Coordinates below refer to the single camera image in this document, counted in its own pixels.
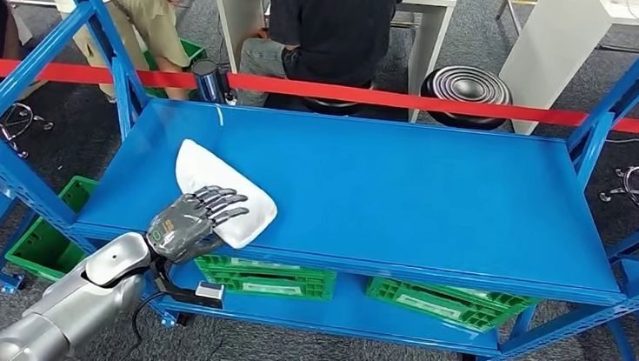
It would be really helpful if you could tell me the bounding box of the open empty green crate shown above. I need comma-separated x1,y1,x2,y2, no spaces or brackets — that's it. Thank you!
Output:
2,170,103,288

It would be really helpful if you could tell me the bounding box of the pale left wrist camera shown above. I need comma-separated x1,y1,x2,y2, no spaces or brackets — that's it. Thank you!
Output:
194,281,226,302

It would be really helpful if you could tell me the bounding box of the black round ringed stool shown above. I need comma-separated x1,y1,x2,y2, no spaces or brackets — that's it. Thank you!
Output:
418,62,515,133

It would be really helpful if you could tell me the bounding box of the red barrier belt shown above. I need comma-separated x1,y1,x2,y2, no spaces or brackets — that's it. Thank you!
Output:
0,52,639,137

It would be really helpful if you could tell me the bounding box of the black camera bracket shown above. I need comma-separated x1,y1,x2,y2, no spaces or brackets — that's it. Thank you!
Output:
146,256,227,311

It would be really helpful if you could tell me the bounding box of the black chrome barrier post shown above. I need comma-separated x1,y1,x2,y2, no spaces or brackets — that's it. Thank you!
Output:
189,57,238,107

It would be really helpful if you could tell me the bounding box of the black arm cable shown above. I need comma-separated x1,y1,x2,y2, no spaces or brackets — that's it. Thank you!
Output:
127,287,172,346

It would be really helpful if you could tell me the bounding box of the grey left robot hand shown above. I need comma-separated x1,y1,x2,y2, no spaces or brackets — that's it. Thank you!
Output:
143,180,252,271

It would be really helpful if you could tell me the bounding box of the white curved plastic part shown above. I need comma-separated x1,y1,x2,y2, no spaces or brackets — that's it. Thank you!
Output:
167,137,284,254

